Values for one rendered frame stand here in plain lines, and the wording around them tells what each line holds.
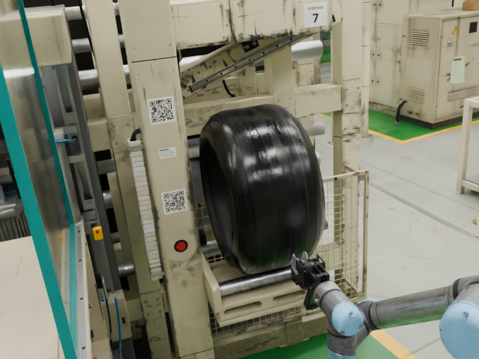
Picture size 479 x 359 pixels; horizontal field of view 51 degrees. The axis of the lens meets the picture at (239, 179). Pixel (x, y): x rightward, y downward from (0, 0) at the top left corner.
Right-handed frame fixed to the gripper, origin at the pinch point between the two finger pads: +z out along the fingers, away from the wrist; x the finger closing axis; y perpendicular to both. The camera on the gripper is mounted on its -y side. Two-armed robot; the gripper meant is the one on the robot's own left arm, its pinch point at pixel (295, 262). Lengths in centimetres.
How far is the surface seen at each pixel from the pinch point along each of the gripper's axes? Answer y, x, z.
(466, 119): -36, -226, 186
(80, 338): 26, 61, -46
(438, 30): 10, -314, 339
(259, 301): -18.1, 10.1, 9.2
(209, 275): -5.5, 25.4, 12.9
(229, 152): 36.9, 15.5, 9.3
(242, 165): 34.1, 13.5, 3.9
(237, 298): -13.9, 17.6, 8.5
